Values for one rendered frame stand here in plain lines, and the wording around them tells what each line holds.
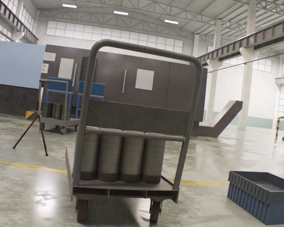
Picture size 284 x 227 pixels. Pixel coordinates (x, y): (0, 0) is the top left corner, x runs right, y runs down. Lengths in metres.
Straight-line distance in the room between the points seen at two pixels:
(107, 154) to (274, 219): 1.20
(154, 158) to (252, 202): 0.90
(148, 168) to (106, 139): 0.29
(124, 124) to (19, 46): 6.81
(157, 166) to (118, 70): 6.09
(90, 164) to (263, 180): 1.65
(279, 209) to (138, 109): 1.20
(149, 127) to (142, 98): 6.16
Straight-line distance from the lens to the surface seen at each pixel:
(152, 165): 1.52
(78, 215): 1.51
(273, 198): 1.91
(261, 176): 2.55
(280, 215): 2.00
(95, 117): 1.26
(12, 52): 7.95
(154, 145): 1.50
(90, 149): 1.42
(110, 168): 1.46
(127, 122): 1.29
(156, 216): 1.61
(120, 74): 7.47
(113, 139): 1.43
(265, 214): 1.96
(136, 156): 1.48
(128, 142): 1.46
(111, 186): 1.41
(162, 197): 1.54
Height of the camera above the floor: 0.68
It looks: 1 degrees up
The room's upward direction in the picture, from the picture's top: 7 degrees clockwise
